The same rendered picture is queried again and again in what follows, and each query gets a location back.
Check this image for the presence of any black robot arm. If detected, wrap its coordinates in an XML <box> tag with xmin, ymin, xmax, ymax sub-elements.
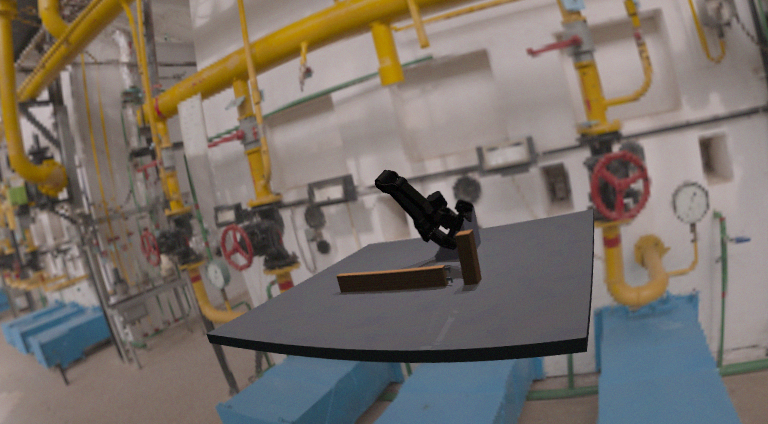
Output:
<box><xmin>375</xmin><ymin>170</ymin><xmax>455</xmax><ymax>247</ymax></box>

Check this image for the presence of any brown wooden post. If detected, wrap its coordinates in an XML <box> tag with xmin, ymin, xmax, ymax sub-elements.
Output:
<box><xmin>455</xmin><ymin>229</ymin><xmax>482</xmax><ymax>285</ymax></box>

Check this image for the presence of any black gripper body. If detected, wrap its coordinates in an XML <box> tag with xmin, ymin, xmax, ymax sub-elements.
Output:
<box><xmin>440</xmin><ymin>200</ymin><xmax>473</xmax><ymax>250</ymax></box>

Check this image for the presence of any brown wooden board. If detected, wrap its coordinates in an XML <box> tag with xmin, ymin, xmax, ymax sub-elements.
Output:
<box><xmin>337</xmin><ymin>265</ymin><xmax>453</xmax><ymax>292</ymax></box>

